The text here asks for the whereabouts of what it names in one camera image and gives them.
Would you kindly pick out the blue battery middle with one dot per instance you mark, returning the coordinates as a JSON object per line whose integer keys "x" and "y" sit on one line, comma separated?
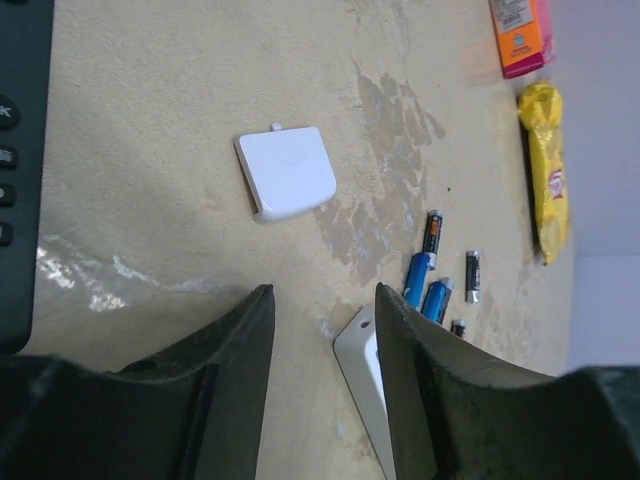
{"x": 437, "y": 299}

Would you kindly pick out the black battery far right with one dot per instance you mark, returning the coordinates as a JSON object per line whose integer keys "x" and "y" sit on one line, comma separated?
{"x": 472, "y": 279}

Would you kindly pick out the blue battery left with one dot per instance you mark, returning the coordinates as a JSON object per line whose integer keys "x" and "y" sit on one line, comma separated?
{"x": 421, "y": 264}

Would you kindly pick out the black battery left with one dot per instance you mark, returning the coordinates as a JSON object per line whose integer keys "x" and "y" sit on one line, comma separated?
{"x": 432, "y": 237}

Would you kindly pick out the orange pink snack box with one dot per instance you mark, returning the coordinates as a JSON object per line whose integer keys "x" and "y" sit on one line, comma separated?
{"x": 524, "y": 35}

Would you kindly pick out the blue battery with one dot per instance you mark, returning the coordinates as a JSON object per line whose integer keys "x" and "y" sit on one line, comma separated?
{"x": 421, "y": 264}
{"x": 437, "y": 299}

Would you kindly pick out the black TV remote control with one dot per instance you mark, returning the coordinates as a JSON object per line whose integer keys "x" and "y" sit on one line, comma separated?
{"x": 26, "y": 41}

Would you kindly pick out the long white remote control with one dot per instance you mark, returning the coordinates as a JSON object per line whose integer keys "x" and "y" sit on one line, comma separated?
{"x": 356, "y": 350}

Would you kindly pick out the yellow Lays chips bag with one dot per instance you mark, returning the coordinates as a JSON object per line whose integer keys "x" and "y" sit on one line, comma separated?
{"x": 540, "y": 111}

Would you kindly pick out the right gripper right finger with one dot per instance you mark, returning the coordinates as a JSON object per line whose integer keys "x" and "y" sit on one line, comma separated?
{"x": 458, "y": 412}

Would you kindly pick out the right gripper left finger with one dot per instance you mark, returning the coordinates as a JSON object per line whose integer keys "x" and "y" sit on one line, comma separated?
{"x": 193, "y": 410}

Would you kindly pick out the black small battery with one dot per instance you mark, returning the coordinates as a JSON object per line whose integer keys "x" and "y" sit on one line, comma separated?
{"x": 458, "y": 327}

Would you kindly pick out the white battery cover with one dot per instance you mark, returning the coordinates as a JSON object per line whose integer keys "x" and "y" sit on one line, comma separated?
{"x": 288, "y": 171}

